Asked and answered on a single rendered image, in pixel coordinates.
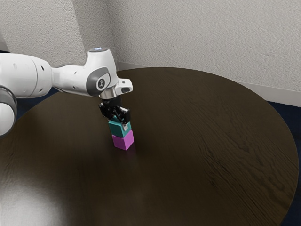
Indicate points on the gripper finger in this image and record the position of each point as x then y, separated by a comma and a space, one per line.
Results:
124, 117
105, 113

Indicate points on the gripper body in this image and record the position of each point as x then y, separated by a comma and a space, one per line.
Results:
113, 103

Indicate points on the teal block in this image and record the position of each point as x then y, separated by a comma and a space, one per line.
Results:
115, 129

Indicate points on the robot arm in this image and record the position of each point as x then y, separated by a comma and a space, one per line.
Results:
28, 73

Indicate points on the magenta block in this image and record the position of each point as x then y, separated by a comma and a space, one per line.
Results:
122, 141

